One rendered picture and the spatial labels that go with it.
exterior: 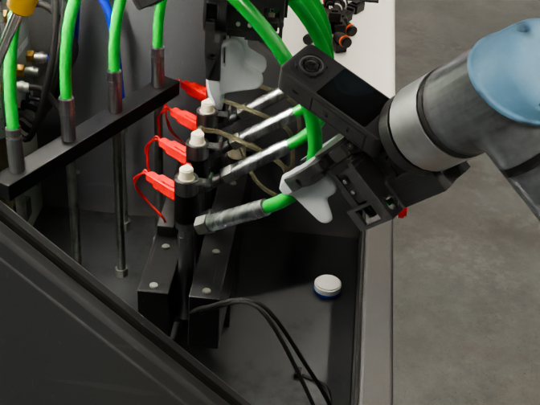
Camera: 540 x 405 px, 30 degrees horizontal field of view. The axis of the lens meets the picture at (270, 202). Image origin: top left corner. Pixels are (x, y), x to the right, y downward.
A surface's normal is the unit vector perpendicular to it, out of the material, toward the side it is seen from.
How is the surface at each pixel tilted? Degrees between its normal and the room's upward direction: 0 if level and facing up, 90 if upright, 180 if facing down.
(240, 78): 93
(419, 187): 103
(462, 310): 0
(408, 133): 92
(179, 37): 90
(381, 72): 0
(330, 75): 21
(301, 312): 0
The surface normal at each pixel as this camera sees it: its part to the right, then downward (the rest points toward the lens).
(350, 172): -0.65, 0.57
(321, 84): 0.11, -0.57
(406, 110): -0.89, -0.17
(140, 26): -0.10, 0.56
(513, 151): -0.52, 0.53
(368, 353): 0.05, -0.83
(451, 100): -0.86, 0.17
